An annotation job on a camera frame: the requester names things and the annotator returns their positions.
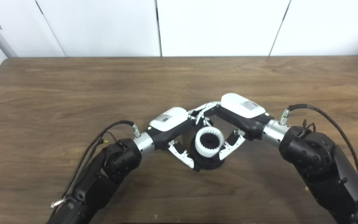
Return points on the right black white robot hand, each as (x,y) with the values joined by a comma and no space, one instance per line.
(244,112)

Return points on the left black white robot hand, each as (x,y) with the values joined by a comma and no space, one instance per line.
(169,123)

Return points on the round black plastic part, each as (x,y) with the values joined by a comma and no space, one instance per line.
(210,165)

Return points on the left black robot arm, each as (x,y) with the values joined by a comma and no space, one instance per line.
(98,183)

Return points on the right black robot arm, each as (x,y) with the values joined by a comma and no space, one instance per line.
(325,165)

